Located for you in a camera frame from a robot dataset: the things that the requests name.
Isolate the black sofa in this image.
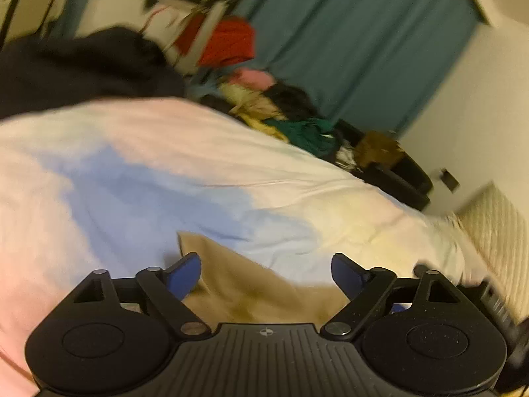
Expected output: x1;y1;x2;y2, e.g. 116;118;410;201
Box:
335;121;433;211

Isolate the wall power socket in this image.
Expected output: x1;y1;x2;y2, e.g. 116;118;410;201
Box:
439;168;460;193

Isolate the blue curtain right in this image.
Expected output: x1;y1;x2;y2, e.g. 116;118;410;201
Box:
235;0;481;134

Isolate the red shirt on stand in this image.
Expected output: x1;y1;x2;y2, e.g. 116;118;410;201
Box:
174;14;256;68

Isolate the pink folded garment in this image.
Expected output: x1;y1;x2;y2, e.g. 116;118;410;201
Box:
229;67;276;91

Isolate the green garment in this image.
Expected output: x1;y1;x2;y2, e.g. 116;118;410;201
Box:
264;117;340;159

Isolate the black clothes pile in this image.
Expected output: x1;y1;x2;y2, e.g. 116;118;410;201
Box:
264;82;320;122

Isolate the tan khaki garment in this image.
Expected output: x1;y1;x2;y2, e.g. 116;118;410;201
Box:
178;232;349;329

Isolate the yellow garment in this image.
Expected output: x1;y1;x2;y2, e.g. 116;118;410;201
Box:
238;114;290;144

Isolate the quilted beige headboard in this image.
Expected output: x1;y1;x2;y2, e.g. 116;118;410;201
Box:
456;183;528;321

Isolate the beige clothes pile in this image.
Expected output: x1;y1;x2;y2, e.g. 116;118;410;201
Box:
219;82;287;121

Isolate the black jacket on bed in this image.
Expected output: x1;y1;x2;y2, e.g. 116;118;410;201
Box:
1;26;185;119

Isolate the brown paper bag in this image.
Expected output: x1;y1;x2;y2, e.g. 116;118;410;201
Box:
353;131;405;168

